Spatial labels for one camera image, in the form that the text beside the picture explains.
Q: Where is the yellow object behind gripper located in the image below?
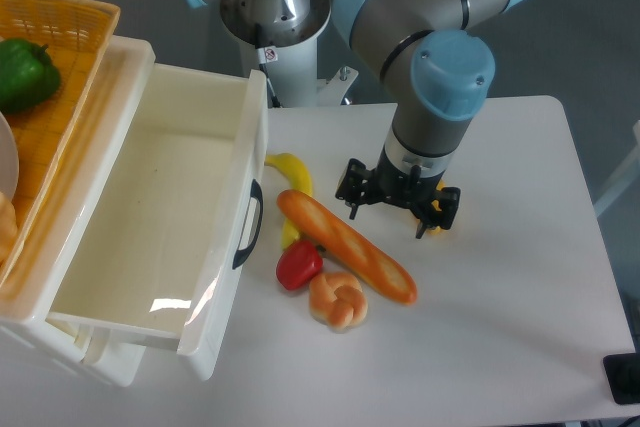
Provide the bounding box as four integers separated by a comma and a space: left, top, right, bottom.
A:
429, 180, 445, 235

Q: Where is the knotted bread roll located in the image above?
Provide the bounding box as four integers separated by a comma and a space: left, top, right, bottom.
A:
309, 272, 368, 331

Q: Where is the yellow banana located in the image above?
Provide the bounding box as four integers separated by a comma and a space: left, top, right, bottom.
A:
264, 153, 313, 250

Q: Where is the long baguette bread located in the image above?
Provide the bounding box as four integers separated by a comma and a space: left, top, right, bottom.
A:
276, 189, 418, 305

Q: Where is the white plastic drawer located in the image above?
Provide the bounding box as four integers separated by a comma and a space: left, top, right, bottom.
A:
71, 65, 267, 360

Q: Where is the white drawer cabinet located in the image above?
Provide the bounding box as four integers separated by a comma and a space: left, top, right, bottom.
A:
1, 36, 156, 387

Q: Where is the black cable on pedestal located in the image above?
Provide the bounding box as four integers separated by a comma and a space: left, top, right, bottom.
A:
254, 22, 283, 109

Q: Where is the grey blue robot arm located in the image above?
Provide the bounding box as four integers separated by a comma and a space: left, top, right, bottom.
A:
186, 0, 524, 232

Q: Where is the white plate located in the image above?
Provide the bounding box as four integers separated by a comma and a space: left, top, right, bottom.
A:
0, 115, 19, 200

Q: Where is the black device at table edge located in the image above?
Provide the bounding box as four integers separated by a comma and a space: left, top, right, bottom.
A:
603, 353, 639, 405

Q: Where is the green bell pepper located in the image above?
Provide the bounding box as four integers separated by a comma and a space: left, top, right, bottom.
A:
1, 38, 61, 114

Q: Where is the yellow woven basket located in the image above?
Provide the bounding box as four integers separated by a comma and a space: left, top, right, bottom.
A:
1, 0, 120, 283

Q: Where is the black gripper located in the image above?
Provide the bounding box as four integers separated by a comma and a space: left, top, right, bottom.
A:
335, 152, 461, 239

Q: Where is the red bell pepper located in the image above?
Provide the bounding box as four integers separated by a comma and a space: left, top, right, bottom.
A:
276, 240, 323, 291

